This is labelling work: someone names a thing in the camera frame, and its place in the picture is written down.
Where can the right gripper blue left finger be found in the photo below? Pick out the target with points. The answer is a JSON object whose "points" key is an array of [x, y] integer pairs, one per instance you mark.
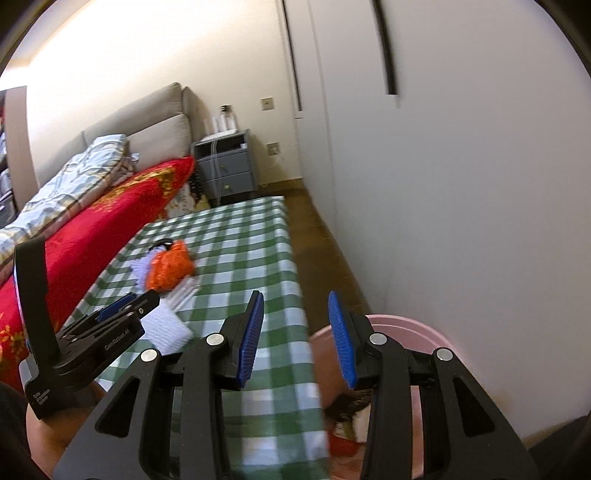
{"points": [[241, 334]]}

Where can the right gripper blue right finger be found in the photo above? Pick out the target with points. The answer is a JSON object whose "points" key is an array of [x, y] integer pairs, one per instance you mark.
{"points": [[351, 331]]}

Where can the orange plastic bag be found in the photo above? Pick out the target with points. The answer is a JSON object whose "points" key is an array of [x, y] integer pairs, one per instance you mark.
{"points": [[169, 267]]}

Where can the black elastic band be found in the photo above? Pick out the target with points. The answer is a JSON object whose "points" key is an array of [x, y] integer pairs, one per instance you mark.
{"points": [[162, 245]]}

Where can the pink plastic trash bin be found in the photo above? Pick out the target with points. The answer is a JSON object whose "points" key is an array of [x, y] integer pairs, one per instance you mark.
{"points": [[347, 412]]}

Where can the person left hand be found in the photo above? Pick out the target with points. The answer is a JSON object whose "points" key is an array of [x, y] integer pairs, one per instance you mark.
{"points": [[49, 438]]}

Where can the white striped paper piece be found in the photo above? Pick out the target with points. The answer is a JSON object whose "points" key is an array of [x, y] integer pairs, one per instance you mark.
{"points": [[182, 292]]}

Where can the white crumpled tissue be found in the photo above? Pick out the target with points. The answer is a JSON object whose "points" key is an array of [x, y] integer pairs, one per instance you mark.
{"points": [[165, 331]]}

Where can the red floral bed blanket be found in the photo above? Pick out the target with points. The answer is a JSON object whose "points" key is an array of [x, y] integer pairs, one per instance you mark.
{"points": [[81, 250]]}

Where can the lavender paper scrap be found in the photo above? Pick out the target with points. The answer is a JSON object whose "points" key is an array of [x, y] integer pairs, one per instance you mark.
{"points": [[140, 269]]}

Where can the grey bedside cabinet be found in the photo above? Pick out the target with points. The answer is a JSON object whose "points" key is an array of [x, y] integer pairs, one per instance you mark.
{"points": [[226, 166]]}

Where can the blue plaid folded quilt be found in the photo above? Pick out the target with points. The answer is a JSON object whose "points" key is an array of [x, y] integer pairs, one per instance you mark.
{"points": [[82, 180]]}

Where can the beige upholstered headboard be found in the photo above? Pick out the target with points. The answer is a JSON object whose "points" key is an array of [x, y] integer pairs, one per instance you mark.
{"points": [[159, 126]]}

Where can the wall power socket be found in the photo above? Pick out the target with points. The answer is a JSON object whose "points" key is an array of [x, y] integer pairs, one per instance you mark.
{"points": [[273, 149]]}

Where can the wall light switch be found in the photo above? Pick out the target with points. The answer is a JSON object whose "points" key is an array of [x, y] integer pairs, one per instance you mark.
{"points": [[267, 103]]}

